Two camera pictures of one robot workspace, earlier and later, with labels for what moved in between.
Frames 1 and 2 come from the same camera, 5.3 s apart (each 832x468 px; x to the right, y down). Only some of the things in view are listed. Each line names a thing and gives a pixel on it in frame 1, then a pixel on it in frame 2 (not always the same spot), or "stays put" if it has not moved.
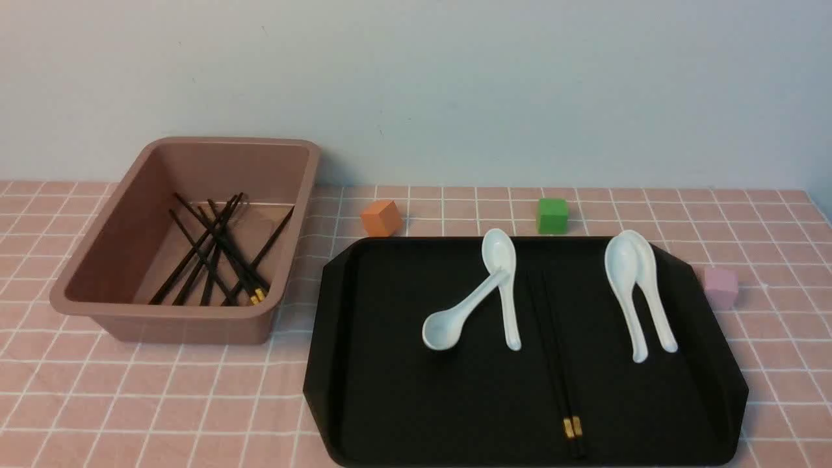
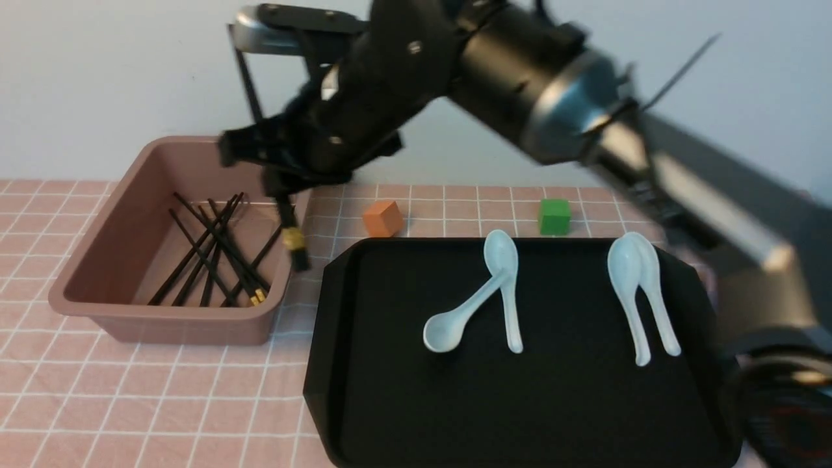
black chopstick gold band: x=576 y=421 to x=293 y=236
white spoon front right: x=625 y=259 stays put
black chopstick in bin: x=198 y=251 stays put
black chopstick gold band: x=568 y=421 to x=293 y=237
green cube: x=552 y=216 stays put
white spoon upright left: x=500 y=251 stays put
